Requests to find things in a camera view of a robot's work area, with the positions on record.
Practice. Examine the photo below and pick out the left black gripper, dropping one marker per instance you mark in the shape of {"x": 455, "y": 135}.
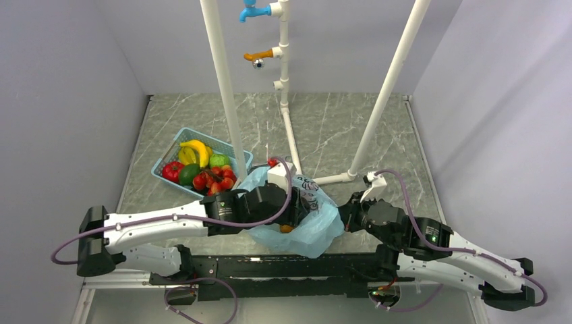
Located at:
{"x": 296, "y": 211}

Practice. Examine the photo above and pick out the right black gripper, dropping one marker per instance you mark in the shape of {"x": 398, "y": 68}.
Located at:
{"x": 349, "y": 211}

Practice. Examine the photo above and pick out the orange fake fruit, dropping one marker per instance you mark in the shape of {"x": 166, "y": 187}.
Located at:
{"x": 284, "y": 229}

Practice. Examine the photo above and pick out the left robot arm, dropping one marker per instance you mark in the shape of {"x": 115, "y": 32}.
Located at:
{"x": 110, "y": 241}

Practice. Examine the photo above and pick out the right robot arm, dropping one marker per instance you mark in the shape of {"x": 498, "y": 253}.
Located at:
{"x": 426, "y": 249}

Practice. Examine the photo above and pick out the green fake fruit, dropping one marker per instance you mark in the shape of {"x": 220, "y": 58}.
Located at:
{"x": 219, "y": 160}

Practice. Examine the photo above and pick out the dark green fake avocado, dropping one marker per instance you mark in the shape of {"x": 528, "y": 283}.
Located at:
{"x": 188, "y": 173}

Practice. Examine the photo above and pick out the yellow fake pepper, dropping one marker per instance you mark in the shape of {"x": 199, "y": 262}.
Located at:
{"x": 187, "y": 155}

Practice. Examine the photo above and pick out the orange plastic faucet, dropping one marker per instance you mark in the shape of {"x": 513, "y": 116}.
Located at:
{"x": 257, "y": 59}

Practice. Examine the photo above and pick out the blue plastic faucet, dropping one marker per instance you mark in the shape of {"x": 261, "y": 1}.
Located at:
{"x": 251, "y": 10}

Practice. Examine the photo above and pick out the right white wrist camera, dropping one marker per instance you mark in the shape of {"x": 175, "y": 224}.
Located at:
{"x": 376, "y": 185}

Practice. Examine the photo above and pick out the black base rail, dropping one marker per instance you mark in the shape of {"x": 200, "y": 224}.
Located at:
{"x": 350, "y": 275}

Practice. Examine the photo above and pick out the white pvc pipe frame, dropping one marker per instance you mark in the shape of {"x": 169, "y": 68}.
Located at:
{"x": 282, "y": 10}

